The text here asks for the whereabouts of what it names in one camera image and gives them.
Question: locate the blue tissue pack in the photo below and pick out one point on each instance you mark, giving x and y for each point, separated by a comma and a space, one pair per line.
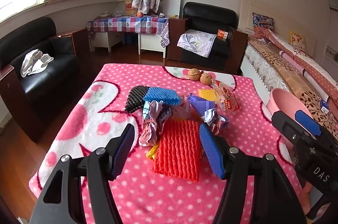
324, 104

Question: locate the walnut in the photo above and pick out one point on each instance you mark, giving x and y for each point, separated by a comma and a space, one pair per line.
206, 78
194, 74

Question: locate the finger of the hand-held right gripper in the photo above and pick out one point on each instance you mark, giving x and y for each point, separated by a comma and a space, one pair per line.
287, 126
307, 121

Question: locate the yellow wrapper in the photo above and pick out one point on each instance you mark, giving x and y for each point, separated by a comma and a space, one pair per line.
151, 152

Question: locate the checkered tablecloth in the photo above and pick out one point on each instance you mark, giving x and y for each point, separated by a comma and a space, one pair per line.
132, 24

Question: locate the blue foam net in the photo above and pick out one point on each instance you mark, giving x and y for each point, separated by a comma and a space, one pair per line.
161, 96

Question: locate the orange fruit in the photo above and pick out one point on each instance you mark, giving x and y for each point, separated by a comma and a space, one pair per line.
140, 14

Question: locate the red foam net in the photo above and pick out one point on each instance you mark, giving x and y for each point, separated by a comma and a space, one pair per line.
177, 152

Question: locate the black foam net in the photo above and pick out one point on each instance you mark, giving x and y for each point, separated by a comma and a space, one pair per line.
134, 98

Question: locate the clear bag with red label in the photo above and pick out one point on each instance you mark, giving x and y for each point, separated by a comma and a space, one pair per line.
228, 104

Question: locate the wooden side table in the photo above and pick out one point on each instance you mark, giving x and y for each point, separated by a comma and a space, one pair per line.
78, 42

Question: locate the black leather armchair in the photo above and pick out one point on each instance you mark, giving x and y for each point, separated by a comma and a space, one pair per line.
208, 15

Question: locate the orange box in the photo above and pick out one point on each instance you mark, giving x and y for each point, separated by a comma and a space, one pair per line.
222, 34

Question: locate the polka-dot quilt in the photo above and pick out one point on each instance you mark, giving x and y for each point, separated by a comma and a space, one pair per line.
311, 63

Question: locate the yellow foam net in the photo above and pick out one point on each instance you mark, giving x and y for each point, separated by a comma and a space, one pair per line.
207, 94

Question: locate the pink plastic bucket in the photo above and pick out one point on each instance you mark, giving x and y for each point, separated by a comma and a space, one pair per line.
280, 100

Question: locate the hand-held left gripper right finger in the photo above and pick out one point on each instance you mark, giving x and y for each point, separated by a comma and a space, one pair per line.
211, 152

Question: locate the yellow flowered pillow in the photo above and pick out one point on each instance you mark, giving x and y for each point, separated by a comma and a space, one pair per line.
297, 40

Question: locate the brown leaf-pattern blanket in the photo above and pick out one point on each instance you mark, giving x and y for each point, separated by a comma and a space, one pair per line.
290, 81

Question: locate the white desk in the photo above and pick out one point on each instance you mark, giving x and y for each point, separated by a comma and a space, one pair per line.
151, 42

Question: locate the pink paper scrap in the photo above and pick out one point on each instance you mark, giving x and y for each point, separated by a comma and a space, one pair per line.
181, 113

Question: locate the white blue wrapper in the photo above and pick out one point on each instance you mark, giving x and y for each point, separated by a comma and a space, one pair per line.
215, 118

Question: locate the pink polka-dot blanket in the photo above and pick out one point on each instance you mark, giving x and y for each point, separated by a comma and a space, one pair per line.
92, 121

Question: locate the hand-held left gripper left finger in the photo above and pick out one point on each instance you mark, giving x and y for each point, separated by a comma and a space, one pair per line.
124, 150

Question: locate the bed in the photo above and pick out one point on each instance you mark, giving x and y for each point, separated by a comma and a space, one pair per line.
264, 65

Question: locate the colourful patterned pillow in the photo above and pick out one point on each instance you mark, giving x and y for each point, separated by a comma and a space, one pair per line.
262, 19

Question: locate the floral cloth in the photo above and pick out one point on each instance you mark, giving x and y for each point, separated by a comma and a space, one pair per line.
196, 42

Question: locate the white purple wrapper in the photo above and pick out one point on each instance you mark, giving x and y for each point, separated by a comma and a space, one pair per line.
150, 129

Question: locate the black leather sofa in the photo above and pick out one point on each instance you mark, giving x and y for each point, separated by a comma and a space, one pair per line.
47, 76

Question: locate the clear plastic bag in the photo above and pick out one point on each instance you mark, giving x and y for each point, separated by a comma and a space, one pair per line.
117, 13

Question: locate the white wardrobe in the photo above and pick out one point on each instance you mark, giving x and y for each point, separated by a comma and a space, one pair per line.
332, 28

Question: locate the white cloth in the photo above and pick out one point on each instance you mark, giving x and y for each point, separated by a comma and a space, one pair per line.
34, 63

